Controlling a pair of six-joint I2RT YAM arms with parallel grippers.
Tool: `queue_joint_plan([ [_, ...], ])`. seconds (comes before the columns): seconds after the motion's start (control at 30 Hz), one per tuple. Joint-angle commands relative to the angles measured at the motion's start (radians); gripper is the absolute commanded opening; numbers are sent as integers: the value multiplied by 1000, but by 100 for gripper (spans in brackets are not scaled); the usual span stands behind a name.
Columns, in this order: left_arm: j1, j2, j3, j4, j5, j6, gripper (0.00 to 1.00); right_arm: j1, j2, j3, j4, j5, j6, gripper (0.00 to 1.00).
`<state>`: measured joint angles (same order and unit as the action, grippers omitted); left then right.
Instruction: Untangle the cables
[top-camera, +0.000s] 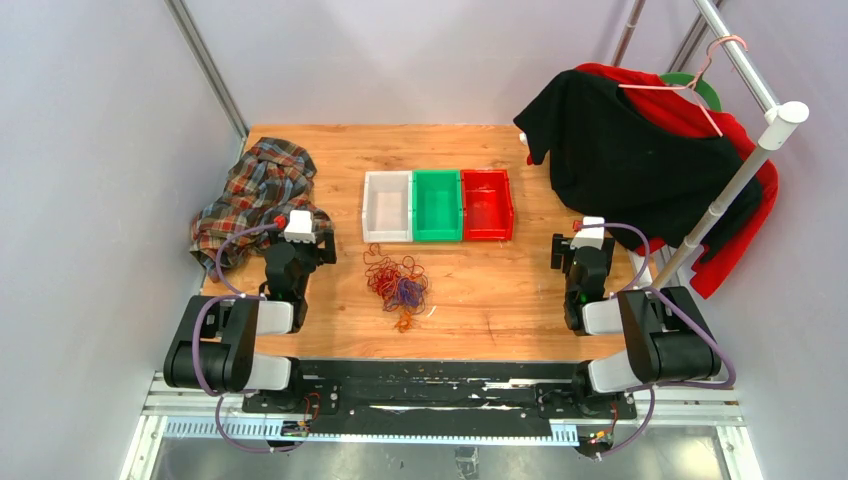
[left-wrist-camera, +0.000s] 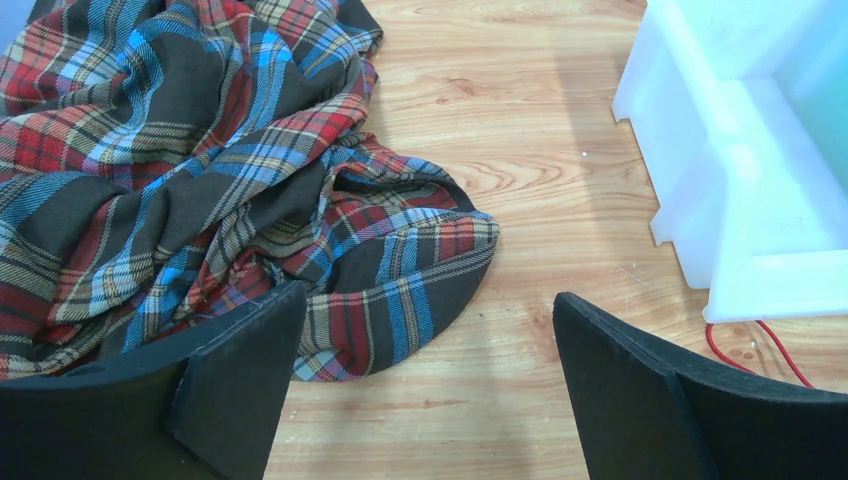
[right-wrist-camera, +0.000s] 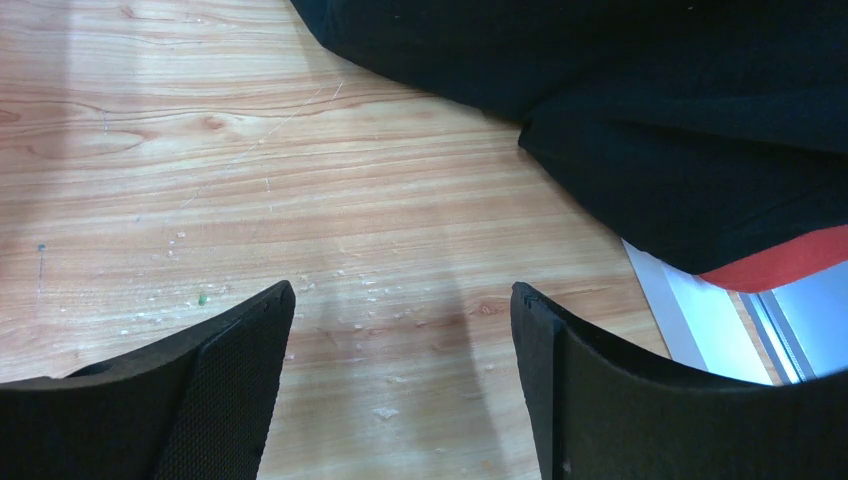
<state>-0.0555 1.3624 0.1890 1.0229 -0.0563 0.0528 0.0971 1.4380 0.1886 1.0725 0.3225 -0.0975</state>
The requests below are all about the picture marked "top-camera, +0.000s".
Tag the white plastic bin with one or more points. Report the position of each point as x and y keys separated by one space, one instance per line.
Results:
x=387 y=207

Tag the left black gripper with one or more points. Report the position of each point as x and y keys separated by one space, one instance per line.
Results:
x=324 y=255

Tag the red plastic bin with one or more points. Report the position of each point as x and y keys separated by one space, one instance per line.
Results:
x=487 y=205

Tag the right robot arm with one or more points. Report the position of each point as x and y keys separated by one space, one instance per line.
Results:
x=666 y=337

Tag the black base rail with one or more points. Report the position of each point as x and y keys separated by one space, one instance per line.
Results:
x=440 y=398

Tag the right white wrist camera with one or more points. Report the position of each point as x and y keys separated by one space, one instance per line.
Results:
x=589 y=232

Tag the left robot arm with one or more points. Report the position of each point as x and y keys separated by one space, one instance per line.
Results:
x=214 y=347

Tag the green hanger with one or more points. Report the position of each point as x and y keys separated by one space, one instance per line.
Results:
x=706 y=92

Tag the green plastic bin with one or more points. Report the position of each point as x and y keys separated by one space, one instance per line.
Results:
x=437 y=206

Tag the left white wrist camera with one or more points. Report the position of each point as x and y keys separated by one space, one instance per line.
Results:
x=299 y=227

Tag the black shirt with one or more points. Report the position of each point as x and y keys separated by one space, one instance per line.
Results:
x=645 y=158

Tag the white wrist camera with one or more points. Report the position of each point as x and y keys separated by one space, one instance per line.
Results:
x=299 y=227
x=589 y=232

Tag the plaid flannel shirt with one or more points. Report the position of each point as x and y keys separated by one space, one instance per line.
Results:
x=272 y=178

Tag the pink wire hanger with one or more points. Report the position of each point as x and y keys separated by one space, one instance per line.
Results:
x=698 y=75

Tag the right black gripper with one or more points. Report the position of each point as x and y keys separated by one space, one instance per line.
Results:
x=562 y=251

